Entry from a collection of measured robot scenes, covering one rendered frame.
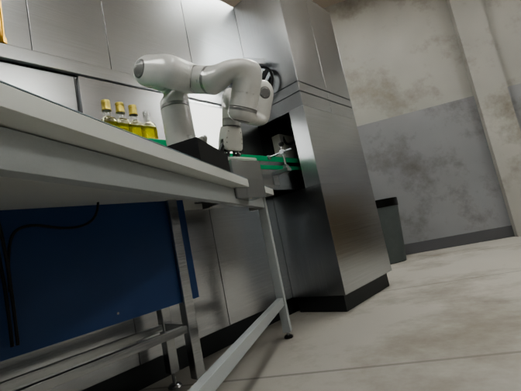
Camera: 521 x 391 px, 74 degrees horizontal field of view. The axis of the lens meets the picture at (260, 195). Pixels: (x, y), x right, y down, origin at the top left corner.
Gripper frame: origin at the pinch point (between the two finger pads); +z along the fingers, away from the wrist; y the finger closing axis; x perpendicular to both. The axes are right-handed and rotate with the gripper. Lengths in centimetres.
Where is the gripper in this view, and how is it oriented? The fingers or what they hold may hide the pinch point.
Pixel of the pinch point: (231, 163)
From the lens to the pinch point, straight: 145.4
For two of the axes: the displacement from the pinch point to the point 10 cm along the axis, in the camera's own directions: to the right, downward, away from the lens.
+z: 0.0, 10.0, 0.5
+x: 7.3, 0.3, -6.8
